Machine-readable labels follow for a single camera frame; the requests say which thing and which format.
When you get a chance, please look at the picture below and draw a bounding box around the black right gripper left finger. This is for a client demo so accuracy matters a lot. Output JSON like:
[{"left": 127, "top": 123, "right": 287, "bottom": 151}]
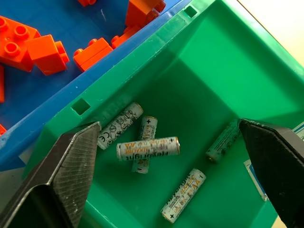
[{"left": 0, "top": 121, "right": 102, "bottom": 228}]

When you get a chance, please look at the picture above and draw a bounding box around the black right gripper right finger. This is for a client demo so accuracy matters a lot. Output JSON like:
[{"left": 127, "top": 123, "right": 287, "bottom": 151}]
[{"left": 237, "top": 118, "right": 304, "bottom": 228}]

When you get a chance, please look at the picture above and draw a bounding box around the blue plastic bin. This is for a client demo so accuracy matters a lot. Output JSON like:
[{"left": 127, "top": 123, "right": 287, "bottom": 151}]
[{"left": 0, "top": 0, "right": 183, "bottom": 172}]

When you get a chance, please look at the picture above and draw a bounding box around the green plastic bin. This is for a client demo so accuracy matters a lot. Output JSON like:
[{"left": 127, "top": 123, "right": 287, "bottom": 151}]
[{"left": 22, "top": 0, "right": 304, "bottom": 228}]

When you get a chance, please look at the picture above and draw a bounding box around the white AA battery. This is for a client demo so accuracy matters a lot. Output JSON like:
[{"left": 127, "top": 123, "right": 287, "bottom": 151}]
[
  {"left": 116, "top": 136, "right": 181, "bottom": 162},
  {"left": 131, "top": 115, "right": 159, "bottom": 175},
  {"left": 161, "top": 168, "right": 207, "bottom": 224},
  {"left": 205, "top": 119, "right": 242, "bottom": 164}
]

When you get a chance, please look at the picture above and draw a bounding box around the white AA battery pictogram side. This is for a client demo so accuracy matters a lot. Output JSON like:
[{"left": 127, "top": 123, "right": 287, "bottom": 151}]
[{"left": 97, "top": 102, "right": 144, "bottom": 151}]

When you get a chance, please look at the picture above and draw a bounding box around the large orange building brick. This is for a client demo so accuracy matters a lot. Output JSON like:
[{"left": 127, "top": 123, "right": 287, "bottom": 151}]
[{"left": 0, "top": 16, "right": 42, "bottom": 73}]

